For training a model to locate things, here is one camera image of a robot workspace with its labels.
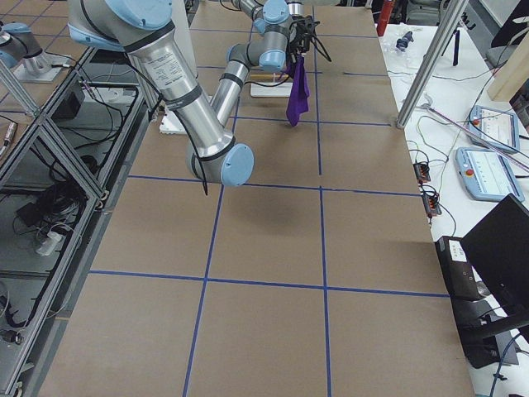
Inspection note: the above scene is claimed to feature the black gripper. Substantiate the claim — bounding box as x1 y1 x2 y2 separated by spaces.
287 16 319 58

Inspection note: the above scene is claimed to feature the purple towel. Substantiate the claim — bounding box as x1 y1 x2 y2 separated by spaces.
282 55 310 127

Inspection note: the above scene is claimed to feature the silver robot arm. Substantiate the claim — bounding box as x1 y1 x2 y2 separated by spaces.
68 1 318 186
1 22 69 83

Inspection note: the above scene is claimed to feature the white rack base tray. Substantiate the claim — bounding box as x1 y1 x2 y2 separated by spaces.
250 82 293 98

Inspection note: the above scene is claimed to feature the front wooden rack rod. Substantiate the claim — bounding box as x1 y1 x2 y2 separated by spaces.
248 73 289 84

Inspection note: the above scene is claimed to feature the red bottle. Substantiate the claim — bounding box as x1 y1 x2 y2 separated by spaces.
376 0 394 37

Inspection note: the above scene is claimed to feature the dark blue handheld tool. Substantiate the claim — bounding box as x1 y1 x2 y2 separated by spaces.
396 31 414 52

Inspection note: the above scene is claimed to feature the far teach pendant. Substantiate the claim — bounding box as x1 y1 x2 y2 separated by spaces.
468 105 520 153

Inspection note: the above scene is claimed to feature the teach pendant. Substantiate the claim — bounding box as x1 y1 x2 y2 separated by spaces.
468 105 520 153
455 147 525 203

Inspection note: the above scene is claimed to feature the near teach pendant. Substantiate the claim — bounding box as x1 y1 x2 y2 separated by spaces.
455 147 525 203

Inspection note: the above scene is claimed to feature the brown paper table cover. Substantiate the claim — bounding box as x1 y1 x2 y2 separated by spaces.
40 7 474 396

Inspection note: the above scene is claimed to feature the black monitor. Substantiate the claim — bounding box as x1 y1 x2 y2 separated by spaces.
460 194 528 314

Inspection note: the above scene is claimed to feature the black computer box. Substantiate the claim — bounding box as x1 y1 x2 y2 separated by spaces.
435 236 485 302

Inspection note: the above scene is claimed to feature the aluminium frame post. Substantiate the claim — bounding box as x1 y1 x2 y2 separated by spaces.
396 0 469 129

